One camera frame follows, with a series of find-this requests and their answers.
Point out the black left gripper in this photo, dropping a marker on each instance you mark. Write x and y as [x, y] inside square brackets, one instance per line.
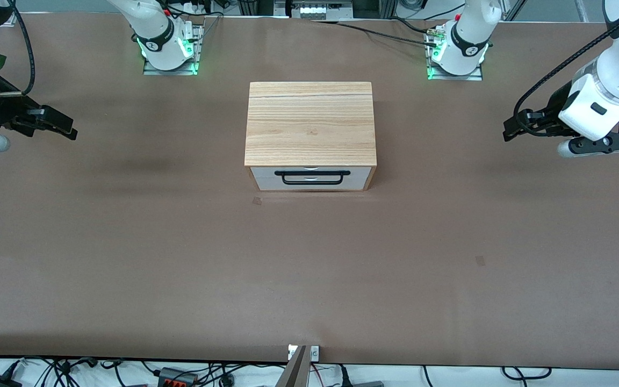
[555, 107]

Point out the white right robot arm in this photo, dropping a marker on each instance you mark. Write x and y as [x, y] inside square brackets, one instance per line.
[153, 27]

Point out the wooden drawer cabinet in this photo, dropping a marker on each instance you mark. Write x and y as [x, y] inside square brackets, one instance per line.
[309, 123]

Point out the grey power strip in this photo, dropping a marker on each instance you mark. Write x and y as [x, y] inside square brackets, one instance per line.
[315, 11]

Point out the black box with orange connectors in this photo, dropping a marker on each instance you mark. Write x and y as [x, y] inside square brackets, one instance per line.
[172, 376]

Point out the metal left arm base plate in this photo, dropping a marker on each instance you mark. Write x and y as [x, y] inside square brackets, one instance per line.
[476, 77]

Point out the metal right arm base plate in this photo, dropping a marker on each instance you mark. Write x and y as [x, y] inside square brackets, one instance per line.
[172, 71]

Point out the small metal camera bracket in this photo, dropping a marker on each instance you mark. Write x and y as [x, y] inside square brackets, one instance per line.
[315, 353]

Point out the grey camera mount pole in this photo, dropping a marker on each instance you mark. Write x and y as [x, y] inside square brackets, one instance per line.
[296, 373]

